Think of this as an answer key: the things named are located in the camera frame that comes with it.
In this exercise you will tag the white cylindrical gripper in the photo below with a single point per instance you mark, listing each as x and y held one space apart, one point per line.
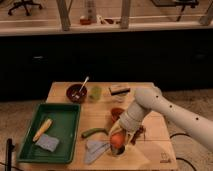
130 120

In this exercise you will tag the orange red apple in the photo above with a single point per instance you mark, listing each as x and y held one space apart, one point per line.
117 140

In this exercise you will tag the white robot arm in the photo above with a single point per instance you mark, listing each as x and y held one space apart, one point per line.
147 99

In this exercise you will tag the metal cup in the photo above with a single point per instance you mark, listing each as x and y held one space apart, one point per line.
117 151

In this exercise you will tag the light green cup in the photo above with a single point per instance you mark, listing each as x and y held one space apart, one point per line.
95 93

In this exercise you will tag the small red bowl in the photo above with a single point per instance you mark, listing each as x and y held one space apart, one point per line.
115 113

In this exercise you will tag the green cucumber toy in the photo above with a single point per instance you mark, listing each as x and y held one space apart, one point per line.
92 131

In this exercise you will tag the clear plastic container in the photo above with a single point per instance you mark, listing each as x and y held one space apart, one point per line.
120 98

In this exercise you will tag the grey blue cloth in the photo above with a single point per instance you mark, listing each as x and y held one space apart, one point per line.
94 149

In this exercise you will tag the black white eraser block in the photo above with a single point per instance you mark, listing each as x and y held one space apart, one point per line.
118 89

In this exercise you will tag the white spoon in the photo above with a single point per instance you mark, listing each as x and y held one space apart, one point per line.
76 94

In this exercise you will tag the green plastic tray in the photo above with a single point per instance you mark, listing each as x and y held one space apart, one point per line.
64 127

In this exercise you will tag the dark red bowl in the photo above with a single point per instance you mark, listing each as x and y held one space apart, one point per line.
72 89

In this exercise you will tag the yellow corn cob toy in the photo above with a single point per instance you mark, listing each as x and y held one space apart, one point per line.
46 124

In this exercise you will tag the blue grey sponge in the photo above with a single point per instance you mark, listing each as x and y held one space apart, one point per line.
47 142

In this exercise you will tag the black office chair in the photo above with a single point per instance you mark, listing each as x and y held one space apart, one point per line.
25 4

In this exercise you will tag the black stand post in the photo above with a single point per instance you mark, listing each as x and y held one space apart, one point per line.
8 159

